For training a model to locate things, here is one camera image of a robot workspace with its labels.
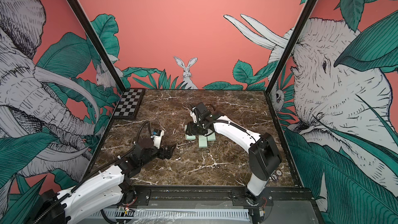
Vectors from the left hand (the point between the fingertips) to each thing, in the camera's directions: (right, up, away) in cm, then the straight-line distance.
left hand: (170, 141), depth 82 cm
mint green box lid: (+23, 0, +11) cm, 26 cm away
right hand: (+9, +6, 0) cm, 11 cm away
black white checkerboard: (-35, +20, +25) cm, 48 cm away
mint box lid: (+12, +3, -3) cm, 13 cm away
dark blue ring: (+31, -3, +11) cm, 33 cm away
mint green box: (+18, -2, +10) cm, 20 cm away
